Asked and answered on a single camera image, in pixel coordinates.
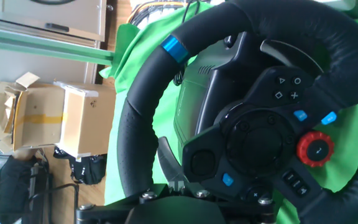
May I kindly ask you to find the beige cabinet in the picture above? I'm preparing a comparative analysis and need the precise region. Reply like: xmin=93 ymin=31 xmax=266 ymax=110
xmin=0 ymin=0 xmax=108 ymax=147

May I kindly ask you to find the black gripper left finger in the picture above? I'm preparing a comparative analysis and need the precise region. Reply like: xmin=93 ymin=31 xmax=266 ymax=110
xmin=76 ymin=180 xmax=180 ymax=224

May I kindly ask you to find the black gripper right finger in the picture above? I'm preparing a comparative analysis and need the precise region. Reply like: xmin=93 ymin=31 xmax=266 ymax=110
xmin=178 ymin=180 xmax=276 ymax=224

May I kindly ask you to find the black racing wheel controller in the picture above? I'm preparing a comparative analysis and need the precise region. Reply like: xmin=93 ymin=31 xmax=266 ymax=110
xmin=173 ymin=30 xmax=260 ymax=147

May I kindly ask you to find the aluminium frame bar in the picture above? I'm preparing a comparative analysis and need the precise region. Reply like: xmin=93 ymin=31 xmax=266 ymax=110
xmin=0 ymin=26 xmax=116 ymax=67

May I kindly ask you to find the black leather steering wheel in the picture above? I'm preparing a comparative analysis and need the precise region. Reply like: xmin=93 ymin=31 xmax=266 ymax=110
xmin=116 ymin=0 xmax=358 ymax=224

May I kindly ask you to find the green cloth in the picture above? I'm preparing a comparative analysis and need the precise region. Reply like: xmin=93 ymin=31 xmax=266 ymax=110
xmin=99 ymin=0 xmax=358 ymax=224

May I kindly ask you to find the black chair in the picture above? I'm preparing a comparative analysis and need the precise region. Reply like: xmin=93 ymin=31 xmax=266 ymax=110
xmin=0 ymin=154 xmax=80 ymax=224

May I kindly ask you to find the torn cardboard box yellow tape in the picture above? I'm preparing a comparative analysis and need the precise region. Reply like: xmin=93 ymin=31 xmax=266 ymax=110
xmin=0 ymin=72 xmax=67 ymax=154

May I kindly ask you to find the black bag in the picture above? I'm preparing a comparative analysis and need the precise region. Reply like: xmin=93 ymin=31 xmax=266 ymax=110
xmin=53 ymin=146 xmax=108 ymax=186

